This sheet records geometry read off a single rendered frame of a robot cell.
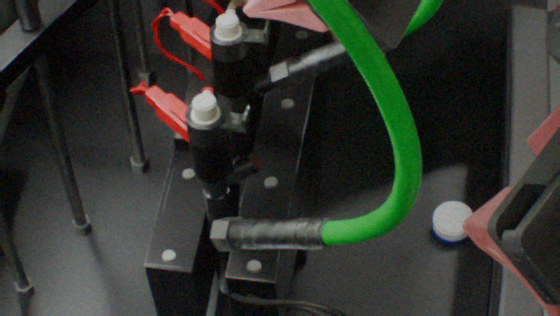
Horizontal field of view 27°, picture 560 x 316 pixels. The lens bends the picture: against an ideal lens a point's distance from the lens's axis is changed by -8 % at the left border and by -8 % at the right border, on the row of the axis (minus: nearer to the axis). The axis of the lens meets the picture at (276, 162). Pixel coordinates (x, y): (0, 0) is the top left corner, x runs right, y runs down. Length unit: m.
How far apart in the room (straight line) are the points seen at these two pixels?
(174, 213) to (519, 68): 0.34
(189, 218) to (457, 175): 0.31
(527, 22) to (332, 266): 0.29
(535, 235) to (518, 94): 0.65
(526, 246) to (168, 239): 0.54
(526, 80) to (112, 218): 0.40
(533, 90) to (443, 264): 0.18
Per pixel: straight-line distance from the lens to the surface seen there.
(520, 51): 1.10
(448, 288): 1.07
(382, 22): 0.68
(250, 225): 0.74
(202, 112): 0.82
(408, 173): 0.61
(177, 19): 0.94
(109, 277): 1.09
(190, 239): 0.92
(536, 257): 0.42
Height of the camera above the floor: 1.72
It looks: 51 degrees down
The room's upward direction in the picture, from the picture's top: 4 degrees counter-clockwise
